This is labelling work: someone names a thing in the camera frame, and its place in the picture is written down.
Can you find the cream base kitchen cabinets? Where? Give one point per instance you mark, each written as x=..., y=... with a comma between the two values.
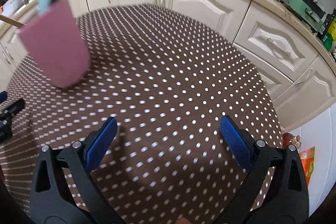
x=210, y=3

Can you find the orange snack bag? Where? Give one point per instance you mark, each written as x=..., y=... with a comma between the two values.
x=307, y=163

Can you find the pink cup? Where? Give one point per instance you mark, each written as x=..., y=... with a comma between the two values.
x=57, y=50

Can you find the small glass bottle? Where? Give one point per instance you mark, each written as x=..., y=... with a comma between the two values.
x=291, y=141

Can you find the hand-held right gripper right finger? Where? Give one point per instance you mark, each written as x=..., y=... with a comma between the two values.
x=236, y=142

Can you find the yellow green bottle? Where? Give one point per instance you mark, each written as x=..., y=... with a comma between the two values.
x=331, y=40

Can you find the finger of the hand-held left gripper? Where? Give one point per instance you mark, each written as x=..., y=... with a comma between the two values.
x=2, y=97
x=13, y=109

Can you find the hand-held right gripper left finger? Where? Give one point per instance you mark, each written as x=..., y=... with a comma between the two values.
x=102, y=137

